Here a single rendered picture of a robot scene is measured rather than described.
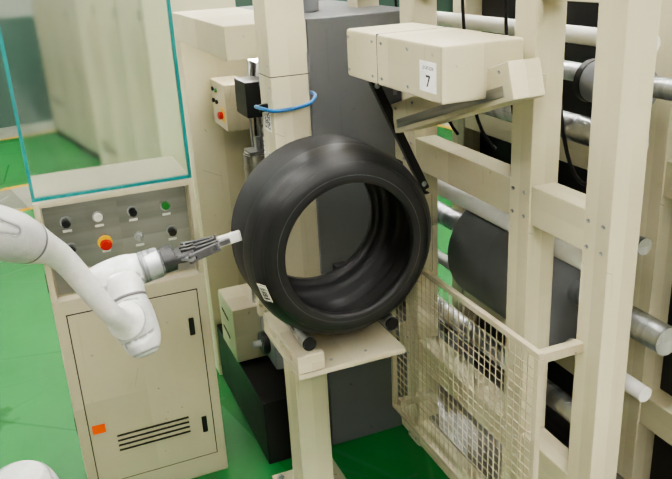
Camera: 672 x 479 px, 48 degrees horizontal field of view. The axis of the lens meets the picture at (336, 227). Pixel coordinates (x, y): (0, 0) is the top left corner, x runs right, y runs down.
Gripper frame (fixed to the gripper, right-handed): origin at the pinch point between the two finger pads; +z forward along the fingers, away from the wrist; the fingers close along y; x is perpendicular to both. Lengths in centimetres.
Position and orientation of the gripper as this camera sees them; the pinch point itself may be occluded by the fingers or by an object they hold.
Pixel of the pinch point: (229, 238)
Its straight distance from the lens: 221.1
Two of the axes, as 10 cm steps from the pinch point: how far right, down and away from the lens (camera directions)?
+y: -3.8, -3.0, 8.7
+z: 9.1, -3.1, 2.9
